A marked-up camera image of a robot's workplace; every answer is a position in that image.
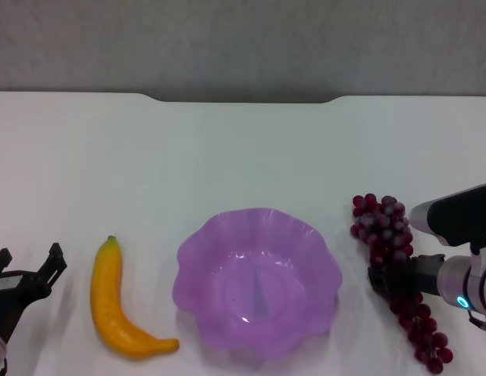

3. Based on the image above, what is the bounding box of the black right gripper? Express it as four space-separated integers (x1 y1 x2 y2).
368 254 447 297

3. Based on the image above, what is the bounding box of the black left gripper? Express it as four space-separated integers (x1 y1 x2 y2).
0 242 68 342

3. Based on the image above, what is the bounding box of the dark red grape bunch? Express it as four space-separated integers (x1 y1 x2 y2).
350 193 455 374

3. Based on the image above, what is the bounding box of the yellow banana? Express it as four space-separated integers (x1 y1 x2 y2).
89 235 180 360

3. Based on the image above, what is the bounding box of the purple translucent wavy plate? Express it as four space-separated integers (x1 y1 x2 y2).
171 207 343 362

